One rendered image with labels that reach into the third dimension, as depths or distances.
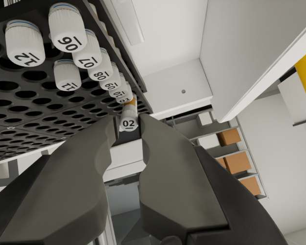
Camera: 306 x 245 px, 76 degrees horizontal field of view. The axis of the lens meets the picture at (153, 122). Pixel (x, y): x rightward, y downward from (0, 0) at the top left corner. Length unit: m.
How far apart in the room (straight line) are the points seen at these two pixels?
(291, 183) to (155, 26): 4.92
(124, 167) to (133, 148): 0.10
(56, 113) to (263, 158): 4.70
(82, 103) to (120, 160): 0.83
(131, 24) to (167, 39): 0.06
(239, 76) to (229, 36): 0.03
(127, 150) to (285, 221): 4.36
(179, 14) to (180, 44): 0.05
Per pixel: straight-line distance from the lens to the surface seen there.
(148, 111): 0.23
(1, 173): 0.39
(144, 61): 0.25
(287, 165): 5.02
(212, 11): 0.20
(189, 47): 0.26
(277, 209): 4.93
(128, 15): 0.17
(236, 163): 4.11
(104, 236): 0.61
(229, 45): 0.18
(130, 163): 0.98
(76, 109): 0.18
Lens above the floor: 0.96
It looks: 13 degrees down
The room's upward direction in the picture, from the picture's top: 164 degrees clockwise
